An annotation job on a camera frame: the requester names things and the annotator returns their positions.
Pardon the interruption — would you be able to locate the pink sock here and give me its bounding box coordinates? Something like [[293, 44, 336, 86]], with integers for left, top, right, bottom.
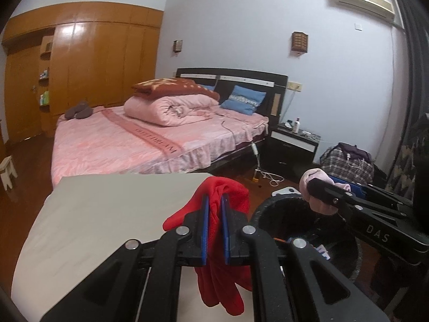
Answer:
[[299, 169, 353, 220]]

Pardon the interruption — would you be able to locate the red cloth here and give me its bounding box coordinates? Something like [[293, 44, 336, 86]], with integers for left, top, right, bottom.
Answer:
[[163, 177, 252, 316]]

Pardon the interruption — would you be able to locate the black trash bin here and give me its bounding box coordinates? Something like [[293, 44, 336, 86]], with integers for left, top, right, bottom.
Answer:
[[250, 194, 363, 281]]

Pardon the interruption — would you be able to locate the plaid bag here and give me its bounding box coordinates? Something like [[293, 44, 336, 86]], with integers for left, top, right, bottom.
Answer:
[[319, 142, 375, 185]]

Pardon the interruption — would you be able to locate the white bathroom scale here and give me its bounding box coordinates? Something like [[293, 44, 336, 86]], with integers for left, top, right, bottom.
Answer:
[[271, 186, 301, 197]]

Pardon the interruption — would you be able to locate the floral grey curtain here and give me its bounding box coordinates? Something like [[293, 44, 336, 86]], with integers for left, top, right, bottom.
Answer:
[[386, 0, 428, 201]]

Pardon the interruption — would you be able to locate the black white nightstand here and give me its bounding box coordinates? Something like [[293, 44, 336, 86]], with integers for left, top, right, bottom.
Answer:
[[261, 124, 321, 183]]

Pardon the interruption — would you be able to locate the white lotion bottle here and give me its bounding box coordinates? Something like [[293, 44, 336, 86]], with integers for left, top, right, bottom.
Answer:
[[292, 118, 300, 134]]

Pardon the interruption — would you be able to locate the black headboard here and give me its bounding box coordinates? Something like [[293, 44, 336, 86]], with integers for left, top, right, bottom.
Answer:
[[175, 68, 289, 129]]

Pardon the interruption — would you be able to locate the blue pillow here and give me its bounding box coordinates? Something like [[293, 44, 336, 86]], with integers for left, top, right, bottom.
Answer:
[[220, 85, 266, 116]]

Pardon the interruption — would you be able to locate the pink covered bed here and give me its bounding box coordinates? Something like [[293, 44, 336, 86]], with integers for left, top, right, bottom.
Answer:
[[51, 106, 268, 186]]

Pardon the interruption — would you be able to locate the folded pink quilt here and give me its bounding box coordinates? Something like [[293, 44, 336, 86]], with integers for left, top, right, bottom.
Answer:
[[124, 94, 218, 126]]

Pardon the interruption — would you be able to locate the small wooden stool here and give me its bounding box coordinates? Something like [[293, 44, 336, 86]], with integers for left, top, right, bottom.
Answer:
[[0, 156, 18, 191]]

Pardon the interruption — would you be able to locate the dark red pillow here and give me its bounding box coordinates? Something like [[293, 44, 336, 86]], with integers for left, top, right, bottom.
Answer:
[[132, 78, 220, 101]]

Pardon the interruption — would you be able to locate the wooden wardrobe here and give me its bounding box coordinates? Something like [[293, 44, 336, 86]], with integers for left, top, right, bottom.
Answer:
[[1, 2, 163, 144]]

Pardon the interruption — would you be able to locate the white power strip cable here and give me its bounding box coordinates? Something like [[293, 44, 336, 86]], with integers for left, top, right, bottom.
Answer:
[[251, 142, 286, 188]]

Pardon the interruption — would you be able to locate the beige wall socket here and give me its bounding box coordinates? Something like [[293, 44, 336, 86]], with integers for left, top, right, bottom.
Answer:
[[287, 82, 302, 92]]

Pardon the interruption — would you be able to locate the brown wall lamp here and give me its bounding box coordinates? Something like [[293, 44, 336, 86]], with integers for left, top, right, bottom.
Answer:
[[291, 31, 308, 54]]

